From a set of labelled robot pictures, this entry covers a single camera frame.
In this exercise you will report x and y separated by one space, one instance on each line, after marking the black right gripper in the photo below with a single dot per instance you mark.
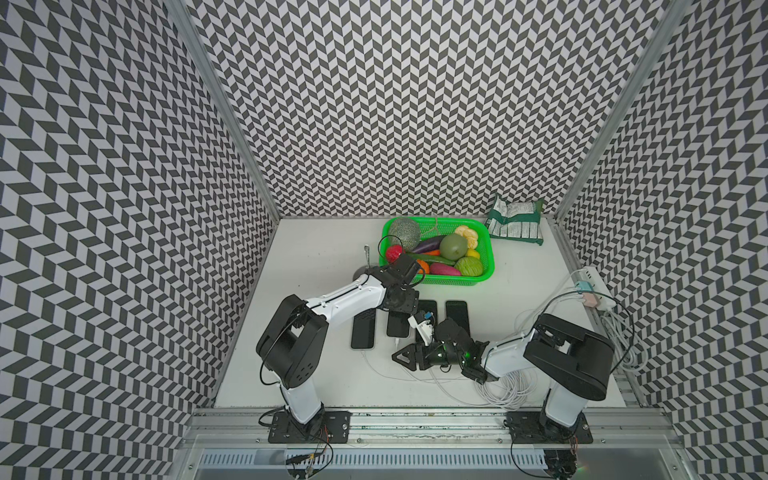
412 350

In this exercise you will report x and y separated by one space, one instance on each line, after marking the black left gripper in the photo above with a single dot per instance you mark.
411 302

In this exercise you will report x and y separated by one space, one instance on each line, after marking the black phone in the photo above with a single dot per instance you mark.
363 330
398 325
457 310
430 306

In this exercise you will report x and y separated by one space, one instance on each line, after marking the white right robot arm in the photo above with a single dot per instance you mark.
577 361

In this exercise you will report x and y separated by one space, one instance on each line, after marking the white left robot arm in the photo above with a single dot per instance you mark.
291 345

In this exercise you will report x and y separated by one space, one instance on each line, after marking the red toy fruit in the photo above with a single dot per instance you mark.
393 252

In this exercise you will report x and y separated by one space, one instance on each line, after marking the orange toy pumpkin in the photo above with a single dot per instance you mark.
424 266

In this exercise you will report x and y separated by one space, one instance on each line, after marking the green toy cucumber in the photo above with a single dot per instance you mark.
433 259

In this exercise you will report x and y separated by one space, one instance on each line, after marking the magenta toy sweet potato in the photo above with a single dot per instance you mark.
441 269

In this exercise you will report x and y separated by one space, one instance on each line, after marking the green netted melon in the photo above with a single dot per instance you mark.
405 232

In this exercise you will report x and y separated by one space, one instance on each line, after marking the purple toy eggplant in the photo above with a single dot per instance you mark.
428 245

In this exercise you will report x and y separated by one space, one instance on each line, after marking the green plastic basket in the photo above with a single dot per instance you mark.
434 226

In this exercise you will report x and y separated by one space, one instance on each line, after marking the green toy apple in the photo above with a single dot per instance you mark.
453 247

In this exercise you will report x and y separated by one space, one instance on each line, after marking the light green toy gourd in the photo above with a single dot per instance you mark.
469 266

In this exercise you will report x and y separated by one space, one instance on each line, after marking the green white snack bag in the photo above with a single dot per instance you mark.
516 221

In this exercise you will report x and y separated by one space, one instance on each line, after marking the white power strip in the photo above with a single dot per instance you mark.
600 291

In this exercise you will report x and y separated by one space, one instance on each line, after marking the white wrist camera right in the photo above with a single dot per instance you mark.
423 326

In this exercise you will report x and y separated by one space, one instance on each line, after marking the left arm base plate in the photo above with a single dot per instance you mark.
309 427

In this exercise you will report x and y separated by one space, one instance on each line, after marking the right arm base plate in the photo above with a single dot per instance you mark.
530 427

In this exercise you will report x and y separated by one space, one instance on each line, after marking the aluminium front rail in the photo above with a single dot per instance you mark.
603 427

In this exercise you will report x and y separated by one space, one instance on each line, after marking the aluminium corner post left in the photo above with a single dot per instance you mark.
179 14

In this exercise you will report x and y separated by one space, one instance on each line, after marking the aluminium corner post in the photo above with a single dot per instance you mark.
179 14
671 19

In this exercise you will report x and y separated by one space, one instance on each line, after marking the aluminium corner post right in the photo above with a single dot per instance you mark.
671 19

